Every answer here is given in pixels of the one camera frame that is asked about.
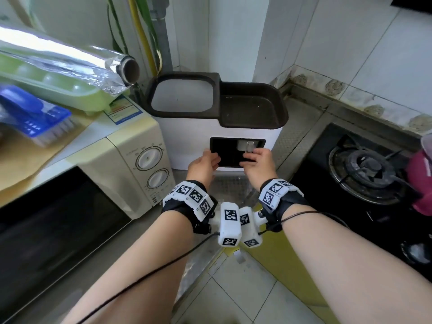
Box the person's right hand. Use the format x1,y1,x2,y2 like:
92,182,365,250
239,148,278,193

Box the person's left hand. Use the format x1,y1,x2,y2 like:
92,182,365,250
186,149,222,187

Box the person's right forearm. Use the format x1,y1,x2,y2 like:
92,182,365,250
283,204,432,324

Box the person's left forearm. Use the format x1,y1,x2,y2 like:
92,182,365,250
62,210,197,324

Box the white rice dispenser brown top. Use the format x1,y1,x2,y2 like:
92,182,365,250
144,72,289,171

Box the white marker right wrist tracker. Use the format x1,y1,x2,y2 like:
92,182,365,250
238,178,309,249

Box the white marker wrist tracker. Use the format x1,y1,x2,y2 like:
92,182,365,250
238,178,309,249
161,180,243,249

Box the white marker left wrist tracker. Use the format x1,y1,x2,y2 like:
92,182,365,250
161,180,243,249

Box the round microwave dial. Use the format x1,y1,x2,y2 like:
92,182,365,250
146,169,171,190
135,147,163,172

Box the blue bordered label sticker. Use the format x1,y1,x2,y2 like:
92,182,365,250
104,97,143,126

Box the yellow cabinet door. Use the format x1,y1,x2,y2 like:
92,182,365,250
225,229,335,324

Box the black burner grate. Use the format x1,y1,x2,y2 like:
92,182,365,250
328,134,412,205

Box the black glass gas stove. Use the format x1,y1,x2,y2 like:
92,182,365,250
290,123,432,275

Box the grey metal pipe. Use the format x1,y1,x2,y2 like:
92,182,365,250
151,0,173,78

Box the cream microwave oven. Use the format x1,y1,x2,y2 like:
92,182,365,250
0,97,177,322

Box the green plant leaves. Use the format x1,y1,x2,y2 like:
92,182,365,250
105,0,162,76

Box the pink container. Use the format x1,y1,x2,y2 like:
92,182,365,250
404,133,432,217

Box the green plastic egg tray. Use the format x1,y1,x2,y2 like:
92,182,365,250
0,50,131,116

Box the yellow paper sheet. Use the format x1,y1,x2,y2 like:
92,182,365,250
0,107,97,201

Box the aluminium foil roll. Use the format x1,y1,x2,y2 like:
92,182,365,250
0,25,141,95

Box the blue scrub brush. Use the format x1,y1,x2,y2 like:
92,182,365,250
0,85,77,148

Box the black stove knob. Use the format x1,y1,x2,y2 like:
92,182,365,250
401,240,432,266

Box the black range hood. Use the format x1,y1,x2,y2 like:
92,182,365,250
391,0,432,13

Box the black cable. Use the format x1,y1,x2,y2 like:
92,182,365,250
75,229,221,324

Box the yellow gas hose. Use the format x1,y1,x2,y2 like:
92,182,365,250
128,0,160,78

